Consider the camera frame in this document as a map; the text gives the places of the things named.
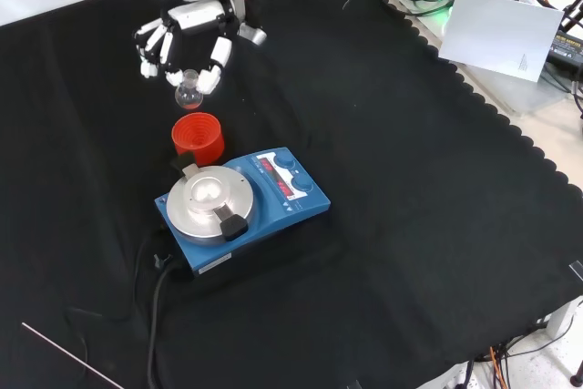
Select clear round-bottom glass flask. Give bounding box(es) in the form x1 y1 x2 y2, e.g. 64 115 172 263
174 68 204 111

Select blue-base heater with metal block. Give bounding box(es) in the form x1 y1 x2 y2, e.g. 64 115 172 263
154 147 332 279

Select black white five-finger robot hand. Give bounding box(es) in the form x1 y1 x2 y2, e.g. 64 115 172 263
133 0 268 96

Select black power adapter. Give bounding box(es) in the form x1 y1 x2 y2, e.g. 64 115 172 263
546 30 583 67

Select thin metal temperature probe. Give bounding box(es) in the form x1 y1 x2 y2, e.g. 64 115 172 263
20 322 125 389

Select orange cables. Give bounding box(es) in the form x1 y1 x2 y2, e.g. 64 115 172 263
488 344 510 389

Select white table leg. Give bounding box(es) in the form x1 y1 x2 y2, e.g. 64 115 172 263
545 299 583 341

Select orange ribbed flask stand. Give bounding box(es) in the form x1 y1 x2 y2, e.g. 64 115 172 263
170 111 226 168

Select pale grey board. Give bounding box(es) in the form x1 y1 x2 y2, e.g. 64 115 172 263
437 0 566 84

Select black heater power cable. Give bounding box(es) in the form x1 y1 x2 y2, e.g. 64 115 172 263
144 253 184 389

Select black bench cloth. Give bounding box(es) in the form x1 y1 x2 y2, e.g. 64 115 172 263
0 0 583 389

